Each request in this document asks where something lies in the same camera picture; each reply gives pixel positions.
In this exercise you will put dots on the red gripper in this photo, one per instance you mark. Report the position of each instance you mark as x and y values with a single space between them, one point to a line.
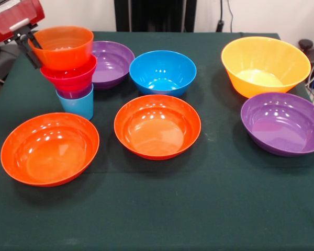
13 21

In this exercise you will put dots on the small deep orange bowl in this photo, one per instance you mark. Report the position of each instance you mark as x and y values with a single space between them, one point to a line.
65 55

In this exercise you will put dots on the pink plastic bowl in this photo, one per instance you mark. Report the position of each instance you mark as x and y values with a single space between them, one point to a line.
70 78

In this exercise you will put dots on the purple plastic cup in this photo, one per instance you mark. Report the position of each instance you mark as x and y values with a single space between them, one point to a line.
74 93

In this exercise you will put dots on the blue plastic cup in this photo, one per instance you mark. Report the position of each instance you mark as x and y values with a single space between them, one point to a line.
77 107

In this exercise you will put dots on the purple plastic bowl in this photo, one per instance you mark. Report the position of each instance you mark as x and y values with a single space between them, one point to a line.
112 62
282 125

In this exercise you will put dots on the wide red-orange bowl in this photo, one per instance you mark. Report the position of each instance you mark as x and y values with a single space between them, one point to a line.
49 154
157 130

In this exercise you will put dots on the blue plastic bowl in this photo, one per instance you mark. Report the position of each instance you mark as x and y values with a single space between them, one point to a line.
162 70

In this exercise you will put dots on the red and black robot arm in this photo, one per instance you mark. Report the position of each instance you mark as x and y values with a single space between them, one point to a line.
5 5

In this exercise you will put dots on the dark green tablecloth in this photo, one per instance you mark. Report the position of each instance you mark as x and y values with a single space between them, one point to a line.
146 196

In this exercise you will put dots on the large yellow-orange bowl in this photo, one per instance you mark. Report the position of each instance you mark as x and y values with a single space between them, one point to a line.
264 57

